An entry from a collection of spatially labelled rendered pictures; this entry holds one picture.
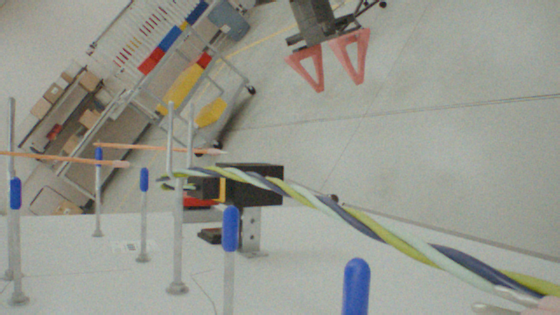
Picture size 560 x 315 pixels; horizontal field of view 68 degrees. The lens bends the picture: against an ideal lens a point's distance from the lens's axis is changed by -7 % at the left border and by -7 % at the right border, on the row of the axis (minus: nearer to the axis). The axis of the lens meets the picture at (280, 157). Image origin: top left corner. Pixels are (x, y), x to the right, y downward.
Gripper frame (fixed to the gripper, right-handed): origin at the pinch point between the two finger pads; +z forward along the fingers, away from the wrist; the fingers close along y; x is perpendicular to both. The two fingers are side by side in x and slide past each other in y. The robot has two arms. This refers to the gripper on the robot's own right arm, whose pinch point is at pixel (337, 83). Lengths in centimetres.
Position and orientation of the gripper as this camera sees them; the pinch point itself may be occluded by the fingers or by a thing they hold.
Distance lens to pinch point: 68.4
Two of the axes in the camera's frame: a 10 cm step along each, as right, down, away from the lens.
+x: 7.9, -4.1, 4.6
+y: 5.0, 0.1, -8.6
